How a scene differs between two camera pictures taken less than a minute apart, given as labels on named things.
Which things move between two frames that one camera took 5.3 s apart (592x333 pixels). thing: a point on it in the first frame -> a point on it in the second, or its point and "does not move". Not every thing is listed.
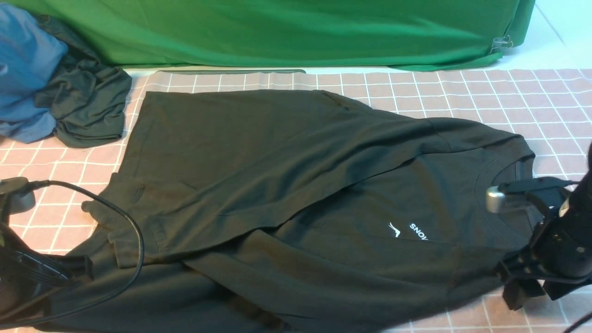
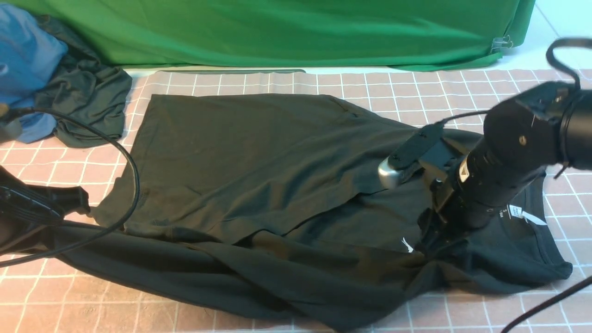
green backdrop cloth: (360, 35) does not move
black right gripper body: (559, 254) -> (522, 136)
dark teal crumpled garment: (86, 98) does not move
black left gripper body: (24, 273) -> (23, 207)
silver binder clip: (502, 42) does not move
